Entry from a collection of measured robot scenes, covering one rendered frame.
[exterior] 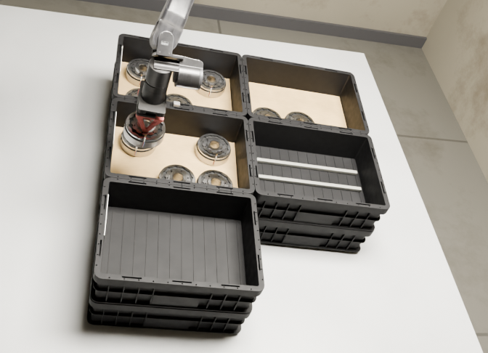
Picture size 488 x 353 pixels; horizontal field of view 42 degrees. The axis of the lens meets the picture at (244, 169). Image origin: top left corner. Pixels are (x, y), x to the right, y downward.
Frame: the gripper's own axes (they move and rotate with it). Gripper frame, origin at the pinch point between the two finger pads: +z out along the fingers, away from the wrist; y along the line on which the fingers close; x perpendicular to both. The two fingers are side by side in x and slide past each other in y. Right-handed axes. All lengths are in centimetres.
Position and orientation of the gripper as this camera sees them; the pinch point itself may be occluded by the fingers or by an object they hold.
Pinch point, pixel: (146, 122)
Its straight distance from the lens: 163.2
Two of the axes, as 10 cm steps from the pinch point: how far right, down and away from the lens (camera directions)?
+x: -9.6, -1.5, -2.5
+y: -0.4, -7.7, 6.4
